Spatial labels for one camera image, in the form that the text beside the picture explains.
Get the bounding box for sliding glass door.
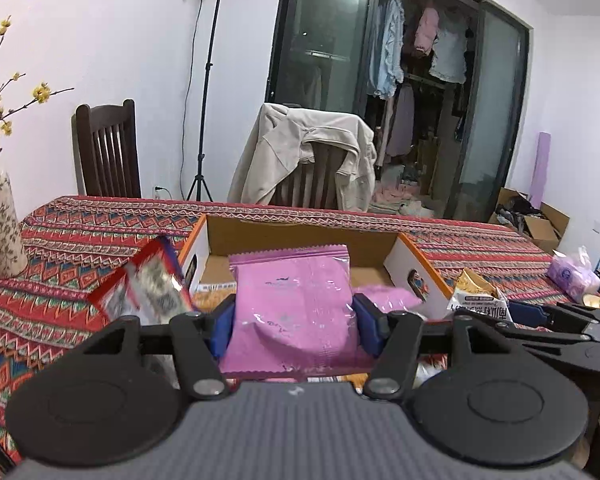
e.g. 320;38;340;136
266;0;531;224

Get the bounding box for hanging pale mauve garment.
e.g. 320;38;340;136
384;85;416;159

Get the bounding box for pink snack packet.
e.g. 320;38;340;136
220;243;376;376
354;284;425;314

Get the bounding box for beige jacket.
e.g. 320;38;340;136
227;102;378;213

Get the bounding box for hanging white shirt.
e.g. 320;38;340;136
429;12;469;85

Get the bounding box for dark wooden chair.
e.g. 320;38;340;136
75;99;142;199

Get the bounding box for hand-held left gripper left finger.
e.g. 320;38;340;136
77;293;237;402

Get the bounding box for purple tissue pack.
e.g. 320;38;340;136
546;246;600;302

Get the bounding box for orange cardboard box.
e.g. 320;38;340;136
177;214;454;322

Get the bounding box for studio light on stand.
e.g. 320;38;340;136
185;0;244;202

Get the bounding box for brown cardboard box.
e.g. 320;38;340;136
489;187;542;227
522;202;571;256

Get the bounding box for wooden chair under jacket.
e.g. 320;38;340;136
270;103;346;210

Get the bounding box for floral ceramic vase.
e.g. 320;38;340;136
0;152;29;279

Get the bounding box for hanging blue shirt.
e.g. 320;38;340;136
369;0;406;101

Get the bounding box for clothes pile on floor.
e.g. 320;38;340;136
372;180;436;219

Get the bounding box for hanging pink garment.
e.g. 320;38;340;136
413;5;440;56

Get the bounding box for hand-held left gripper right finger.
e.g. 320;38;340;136
352;292;518;402

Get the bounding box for red silver snack packet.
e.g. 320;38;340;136
87;236;197;329

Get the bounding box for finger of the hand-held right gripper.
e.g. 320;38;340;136
499;328;589;361
508;301;596;329

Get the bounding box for white yellow snack packet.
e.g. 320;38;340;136
446;269;512;324

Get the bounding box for purple rolled yoga mat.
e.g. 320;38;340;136
529;131;554;211

